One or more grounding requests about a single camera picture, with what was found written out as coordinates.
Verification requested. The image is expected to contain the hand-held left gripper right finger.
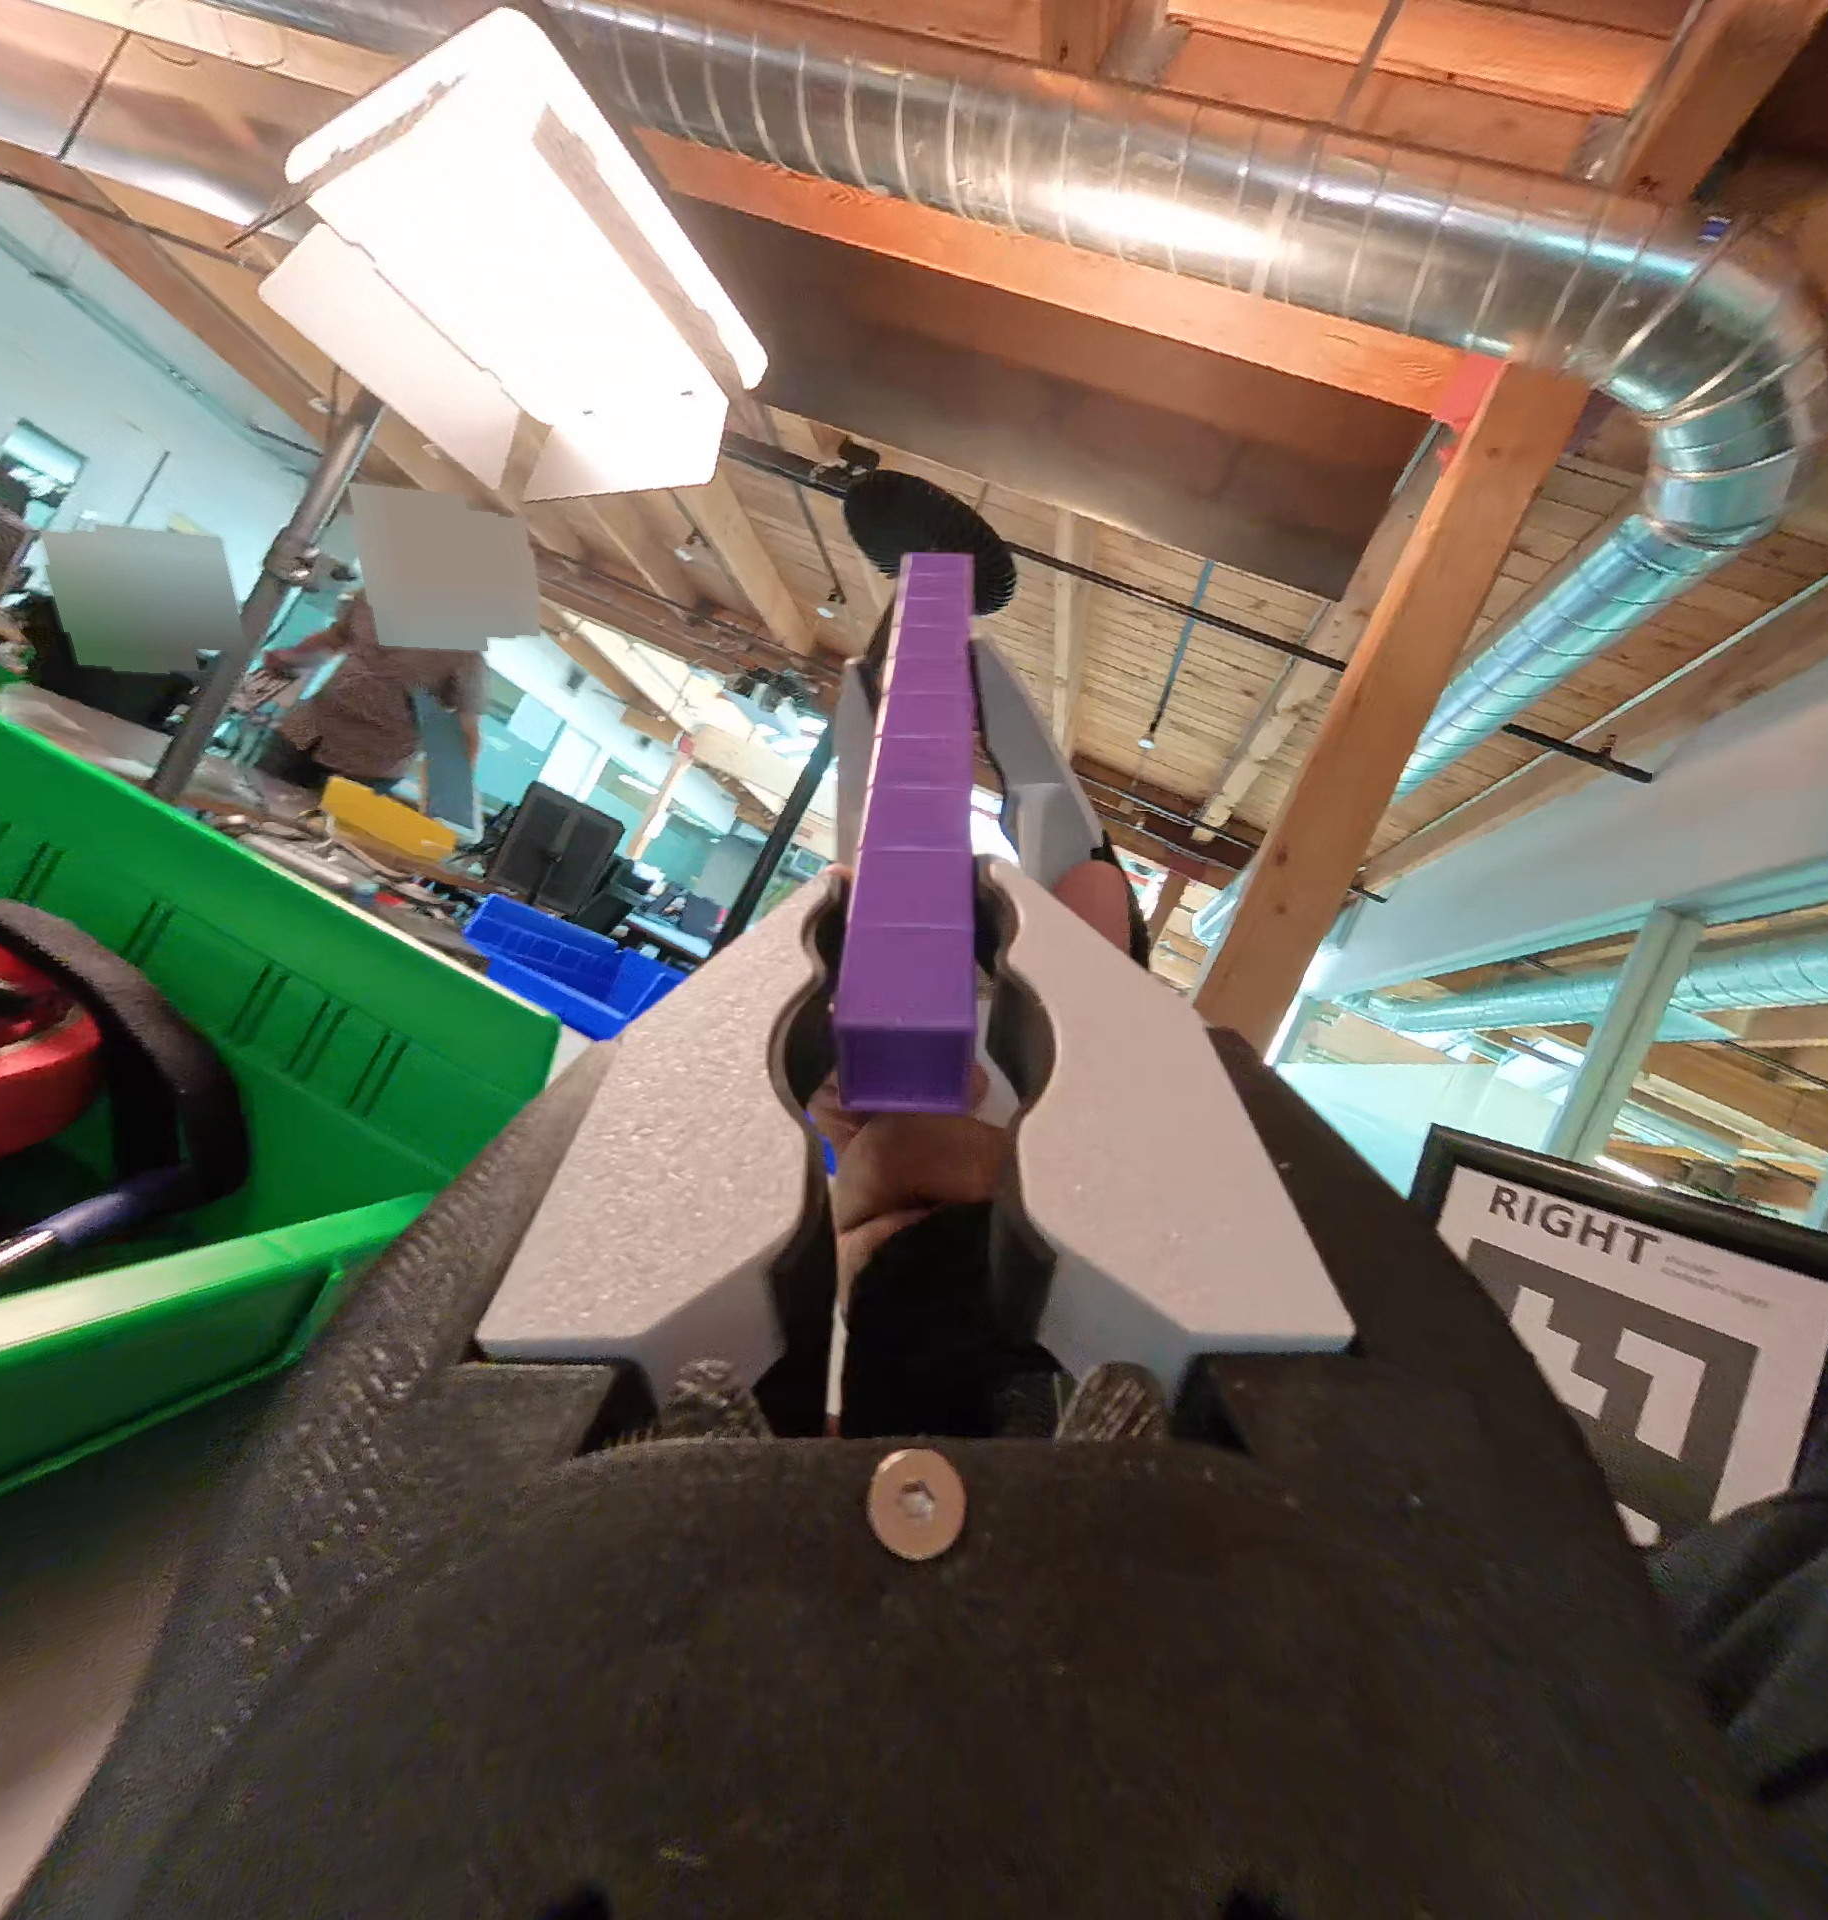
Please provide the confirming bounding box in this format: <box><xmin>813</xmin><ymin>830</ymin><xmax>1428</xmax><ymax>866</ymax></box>
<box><xmin>985</xmin><ymin>863</ymin><xmax>1358</xmax><ymax>1418</ymax></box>

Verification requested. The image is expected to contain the black strap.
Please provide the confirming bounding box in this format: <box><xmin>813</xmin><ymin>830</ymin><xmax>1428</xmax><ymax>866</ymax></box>
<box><xmin>0</xmin><ymin>892</ymin><xmax>250</xmax><ymax>1227</ymax></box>

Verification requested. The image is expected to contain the green plastic bin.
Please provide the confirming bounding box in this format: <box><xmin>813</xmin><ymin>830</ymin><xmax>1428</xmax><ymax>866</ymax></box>
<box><xmin>0</xmin><ymin>705</ymin><xmax>564</xmax><ymax>1516</ymax></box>

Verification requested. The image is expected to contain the person's right forearm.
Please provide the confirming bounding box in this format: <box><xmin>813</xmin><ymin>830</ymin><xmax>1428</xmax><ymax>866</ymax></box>
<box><xmin>1650</xmin><ymin>1394</ymin><xmax>1828</xmax><ymax>1920</ymax></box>

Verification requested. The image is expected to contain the silver metal stand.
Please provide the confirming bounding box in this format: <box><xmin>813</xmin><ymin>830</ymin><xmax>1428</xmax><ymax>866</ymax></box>
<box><xmin>144</xmin><ymin>376</ymin><xmax>391</xmax><ymax>805</ymax></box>

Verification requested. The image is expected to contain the black monitor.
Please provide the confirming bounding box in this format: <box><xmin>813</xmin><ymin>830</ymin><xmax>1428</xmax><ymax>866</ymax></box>
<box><xmin>494</xmin><ymin>787</ymin><xmax>631</xmax><ymax>917</ymax></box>

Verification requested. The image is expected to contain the blue handled tool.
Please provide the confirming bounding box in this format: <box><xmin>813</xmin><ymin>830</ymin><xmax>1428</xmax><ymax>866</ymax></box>
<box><xmin>0</xmin><ymin>1177</ymin><xmax>180</xmax><ymax>1308</ymax></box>

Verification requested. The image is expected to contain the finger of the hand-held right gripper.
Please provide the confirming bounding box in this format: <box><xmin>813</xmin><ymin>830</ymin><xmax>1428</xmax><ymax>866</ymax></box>
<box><xmin>976</xmin><ymin>638</ymin><xmax>1100</xmax><ymax>906</ymax></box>
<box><xmin>834</xmin><ymin>643</ymin><xmax>904</xmax><ymax>906</ymax></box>

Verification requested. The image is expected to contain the black round lamp stand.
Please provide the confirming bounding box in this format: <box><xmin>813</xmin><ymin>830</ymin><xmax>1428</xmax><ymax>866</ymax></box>
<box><xmin>750</xmin><ymin>470</ymin><xmax>1018</xmax><ymax>917</ymax></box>

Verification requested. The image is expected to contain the purple plastic tool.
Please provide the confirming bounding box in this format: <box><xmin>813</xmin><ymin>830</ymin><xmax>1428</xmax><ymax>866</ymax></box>
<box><xmin>834</xmin><ymin>552</ymin><xmax>1012</xmax><ymax>1120</ymax></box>

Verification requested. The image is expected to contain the red round tool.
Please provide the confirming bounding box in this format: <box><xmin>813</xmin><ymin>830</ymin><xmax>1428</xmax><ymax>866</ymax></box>
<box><xmin>0</xmin><ymin>927</ymin><xmax>107</xmax><ymax>1177</ymax></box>

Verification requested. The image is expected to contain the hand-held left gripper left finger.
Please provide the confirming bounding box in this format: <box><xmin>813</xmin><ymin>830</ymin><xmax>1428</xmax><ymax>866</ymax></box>
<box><xmin>473</xmin><ymin>871</ymin><xmax>848</xmax><ymax>1441</ymax></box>

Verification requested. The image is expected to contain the person's right hand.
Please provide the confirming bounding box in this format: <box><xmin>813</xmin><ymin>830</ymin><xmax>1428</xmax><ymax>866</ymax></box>
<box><xmin>825</xmin><ymin>852</ymin><xmax>1158</xmax><ymax>1237</ymax></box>

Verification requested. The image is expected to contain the thin silver air duct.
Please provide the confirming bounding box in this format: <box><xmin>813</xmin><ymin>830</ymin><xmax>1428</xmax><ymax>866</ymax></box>
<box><xmin>1321</xmin><ymin>938</ymin><xmax>1828</xmax><ymax>1059</ymax></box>

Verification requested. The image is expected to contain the large silver air duct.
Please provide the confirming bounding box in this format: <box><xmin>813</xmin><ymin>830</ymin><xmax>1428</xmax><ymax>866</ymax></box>
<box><xmin>314</xmin><ymin>0</ymin><xmax>1828</xmax><ymax>875</ymax></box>

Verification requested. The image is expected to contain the yellow box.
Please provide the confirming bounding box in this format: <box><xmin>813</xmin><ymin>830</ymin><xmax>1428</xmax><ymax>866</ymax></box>
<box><xmin>322</xmin><ymin>775</ymin><xmax>468</xmax><ymax>875</ymax></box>

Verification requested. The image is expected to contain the blue plastic bin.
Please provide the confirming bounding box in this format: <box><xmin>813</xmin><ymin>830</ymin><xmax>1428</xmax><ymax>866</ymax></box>
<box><xmin>468</xmin><ymin>895</ymin><xmax>691</xmax><ymax>1045</ymax></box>

